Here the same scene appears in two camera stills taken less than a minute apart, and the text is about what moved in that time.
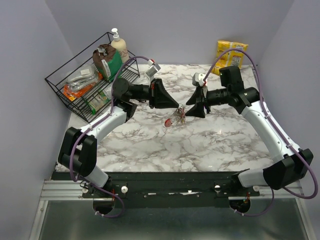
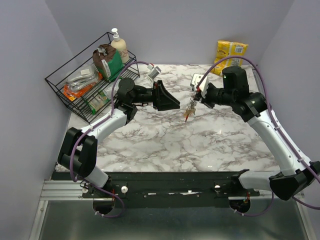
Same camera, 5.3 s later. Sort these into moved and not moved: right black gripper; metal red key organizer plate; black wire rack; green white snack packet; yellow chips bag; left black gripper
Moved: right black gripper; metal red key organizer plate
Not moved: black wire rack; yellow chips bag; left black gripper; green white snack packet
